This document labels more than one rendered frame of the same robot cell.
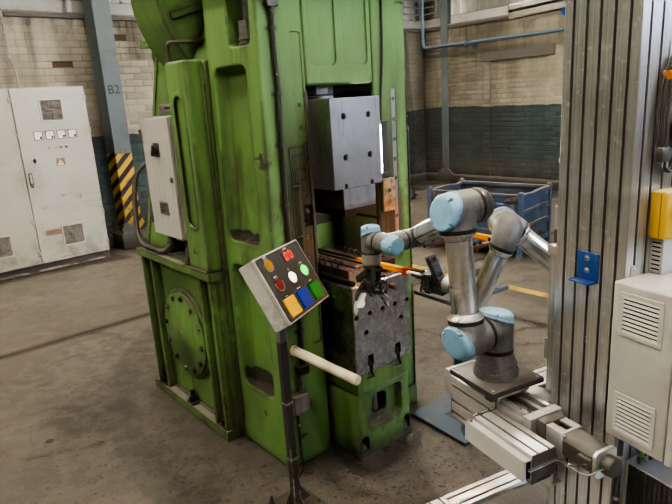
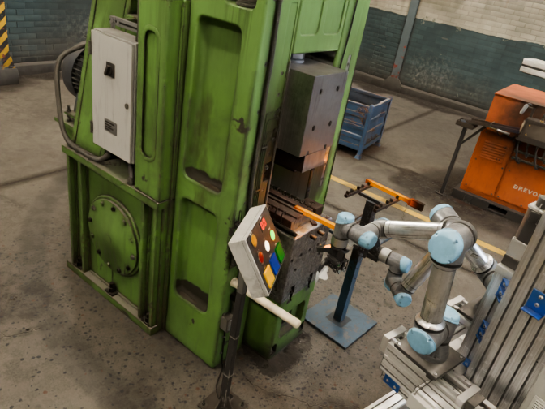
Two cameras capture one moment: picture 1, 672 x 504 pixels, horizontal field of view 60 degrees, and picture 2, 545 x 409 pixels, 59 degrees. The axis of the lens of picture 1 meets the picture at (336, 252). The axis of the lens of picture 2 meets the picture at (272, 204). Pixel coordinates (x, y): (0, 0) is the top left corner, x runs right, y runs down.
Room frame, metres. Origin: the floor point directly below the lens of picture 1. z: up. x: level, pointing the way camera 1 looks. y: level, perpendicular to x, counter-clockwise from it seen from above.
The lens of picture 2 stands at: (0.48, 0.69, 2.25)
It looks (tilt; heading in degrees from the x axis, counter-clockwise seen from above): 28 degrees down; 344
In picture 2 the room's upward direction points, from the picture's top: 10 degrees clockwise
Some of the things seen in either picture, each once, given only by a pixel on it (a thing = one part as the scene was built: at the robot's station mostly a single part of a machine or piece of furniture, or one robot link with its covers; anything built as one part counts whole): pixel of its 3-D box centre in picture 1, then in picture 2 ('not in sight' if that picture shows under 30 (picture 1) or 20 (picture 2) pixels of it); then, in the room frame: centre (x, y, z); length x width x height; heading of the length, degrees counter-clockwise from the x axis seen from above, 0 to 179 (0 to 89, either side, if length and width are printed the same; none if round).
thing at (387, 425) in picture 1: (350, 388); (259, 298); (2.86, -0.03, 0.23); 0.55 x 0.37 x 0.47; 40
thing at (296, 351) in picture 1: (324, 365); (265, 303); (2.37, 0.08, 0.62); 0.44 x 0.05 x 0.05; 40
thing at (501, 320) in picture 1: (494, 327); (441, 322); (1.81, -0.52, 0.98); 0.13 x 0.12 x 0.14; 124
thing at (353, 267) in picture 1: (335, 263); (272, 204); (2.82, 0.01, 0.96); 0.42 x 0.20 x 0.09; 40
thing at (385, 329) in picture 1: (345, 309); (269, 239); (2.86, -0.03, 0.69); 0.56 x 0.38 x 0.45; 40
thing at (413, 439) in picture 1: (379, 449); (280, 350); (2.62, -0.16, 0.01); 0.58 x 0.39 x 0.01; 130
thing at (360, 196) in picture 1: (331, 193); (282, 146); (2.82, 0.01, 1.32); 0.42 x 0.20 x 0.10; 40
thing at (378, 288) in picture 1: (373, 279); (336, 256); (2.15, -0.14, 1.07); 0.09 x 0.08 x 0.12; 26
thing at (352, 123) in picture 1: (334, 141); (295, 100); (2.84, -0.03, 1.56); 0.42 x 0.39 x 0.40; 40
